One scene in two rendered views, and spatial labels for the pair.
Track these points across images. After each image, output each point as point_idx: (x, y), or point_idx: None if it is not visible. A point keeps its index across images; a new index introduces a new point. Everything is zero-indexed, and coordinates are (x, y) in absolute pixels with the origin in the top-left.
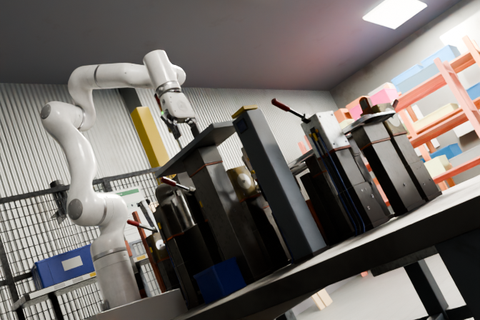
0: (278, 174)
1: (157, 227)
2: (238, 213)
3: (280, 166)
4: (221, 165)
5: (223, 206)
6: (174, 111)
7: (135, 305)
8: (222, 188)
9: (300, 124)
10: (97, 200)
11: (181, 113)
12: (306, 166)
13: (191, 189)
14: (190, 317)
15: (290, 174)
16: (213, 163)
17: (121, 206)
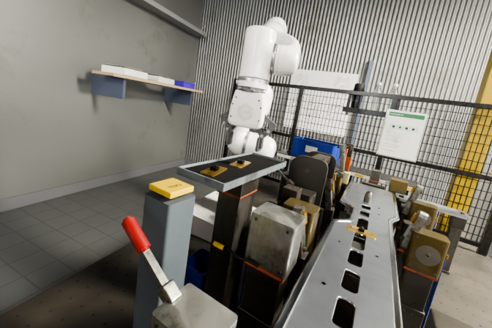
0: (138, 290)
1: (339, 173)
2: (222, 252)
3: (146, 287)
4: (236, 200)
5: (212, 236)
6: (230, 116)
7: (203, 222)
8: (222, 221)
9: (189, 283)
10: (237, 142)
11: (236, 121)
12: (394, 307)
13: (287, 182)
14: (56, 283)
15: (153, 307)
16: (228, 194)
17: (261, 152)
